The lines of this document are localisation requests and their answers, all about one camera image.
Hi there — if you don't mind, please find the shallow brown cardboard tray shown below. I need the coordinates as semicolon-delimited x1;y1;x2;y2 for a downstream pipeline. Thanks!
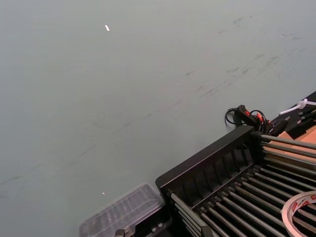
268;120;316;164

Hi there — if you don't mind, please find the roll of white tape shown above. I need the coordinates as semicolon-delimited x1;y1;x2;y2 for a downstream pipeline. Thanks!
280;190;316;237

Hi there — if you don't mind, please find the black rack with steel bars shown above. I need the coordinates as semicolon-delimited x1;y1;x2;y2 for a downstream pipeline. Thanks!
155;125;316;237

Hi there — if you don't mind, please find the small white plastic piece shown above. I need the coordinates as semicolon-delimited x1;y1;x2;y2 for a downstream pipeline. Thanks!
278;98;316;116

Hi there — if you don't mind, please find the plain pale wall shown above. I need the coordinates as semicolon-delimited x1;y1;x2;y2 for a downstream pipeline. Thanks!
0;0;316;237

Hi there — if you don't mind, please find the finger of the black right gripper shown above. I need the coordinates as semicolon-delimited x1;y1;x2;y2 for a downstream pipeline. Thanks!
287;119;316;140
297;108;316;122

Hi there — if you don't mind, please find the black corded tool red switch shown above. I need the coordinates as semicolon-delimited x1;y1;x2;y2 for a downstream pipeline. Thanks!
224;104;289;137

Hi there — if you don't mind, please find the clear plastic case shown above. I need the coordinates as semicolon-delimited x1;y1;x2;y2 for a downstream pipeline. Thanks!
79;182;173;237

